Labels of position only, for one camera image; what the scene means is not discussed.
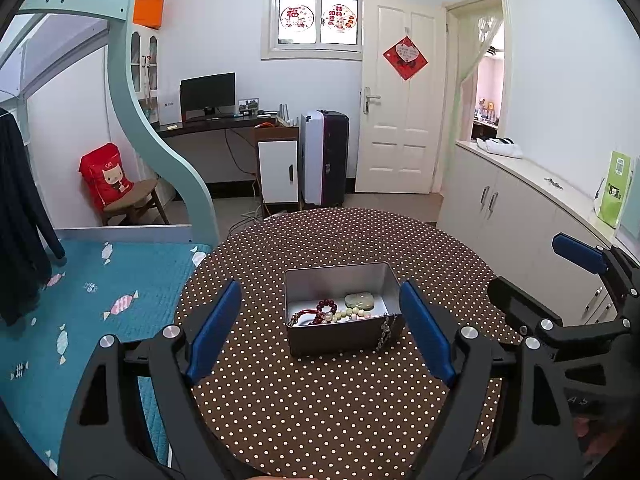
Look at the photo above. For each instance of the red heart door decoration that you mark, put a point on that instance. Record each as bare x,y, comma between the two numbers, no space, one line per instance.
406,58

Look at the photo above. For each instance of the teal candy print mattress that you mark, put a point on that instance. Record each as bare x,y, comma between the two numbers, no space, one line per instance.
130,290

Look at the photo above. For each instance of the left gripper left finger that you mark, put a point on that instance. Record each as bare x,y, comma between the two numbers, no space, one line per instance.
105,435

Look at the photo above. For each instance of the red cat print bag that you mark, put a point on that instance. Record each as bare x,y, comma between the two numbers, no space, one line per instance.
102,172

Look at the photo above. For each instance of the black computer monitor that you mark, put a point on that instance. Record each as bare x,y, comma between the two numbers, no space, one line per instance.
207,96

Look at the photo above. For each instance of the wooden chair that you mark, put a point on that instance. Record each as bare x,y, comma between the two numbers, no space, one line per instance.
135,204

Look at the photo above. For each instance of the white panel door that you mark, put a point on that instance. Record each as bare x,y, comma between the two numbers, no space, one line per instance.
400,119

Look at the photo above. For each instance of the dark navy hanging jacket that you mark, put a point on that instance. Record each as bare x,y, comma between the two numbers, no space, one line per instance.
29,243

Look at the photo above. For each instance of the white drawer cabinet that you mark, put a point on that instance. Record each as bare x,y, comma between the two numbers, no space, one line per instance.
277,163

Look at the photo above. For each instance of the silver metal tin box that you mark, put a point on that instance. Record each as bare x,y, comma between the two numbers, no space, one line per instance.
317,321

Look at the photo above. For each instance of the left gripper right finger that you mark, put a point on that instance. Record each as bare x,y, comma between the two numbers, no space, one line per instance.
532,436

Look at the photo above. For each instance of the window with red decals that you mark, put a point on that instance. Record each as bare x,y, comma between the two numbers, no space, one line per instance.
312,30

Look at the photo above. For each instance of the orange storage box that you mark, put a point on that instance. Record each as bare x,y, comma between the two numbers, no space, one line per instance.
148,13

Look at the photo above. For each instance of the black desk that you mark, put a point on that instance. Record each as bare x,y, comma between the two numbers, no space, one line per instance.
215,124

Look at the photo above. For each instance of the white and black suitcase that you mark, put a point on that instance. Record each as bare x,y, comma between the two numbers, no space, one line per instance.
323,149

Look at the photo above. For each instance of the green standing card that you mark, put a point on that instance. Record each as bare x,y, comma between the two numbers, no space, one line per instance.
615,187

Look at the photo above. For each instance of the white glass door cabinet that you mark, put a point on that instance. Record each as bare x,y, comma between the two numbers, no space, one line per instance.
145,45

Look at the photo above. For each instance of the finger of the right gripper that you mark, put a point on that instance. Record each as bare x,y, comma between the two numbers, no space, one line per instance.
525,304
618,272

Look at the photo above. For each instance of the white cloth on sideboard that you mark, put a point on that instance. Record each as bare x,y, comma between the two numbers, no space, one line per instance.
500,146

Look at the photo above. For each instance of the pale jade pendant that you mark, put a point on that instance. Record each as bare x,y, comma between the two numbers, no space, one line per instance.
360,301

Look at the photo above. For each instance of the white sideboard cabinet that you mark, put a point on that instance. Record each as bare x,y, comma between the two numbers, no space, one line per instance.
507,210

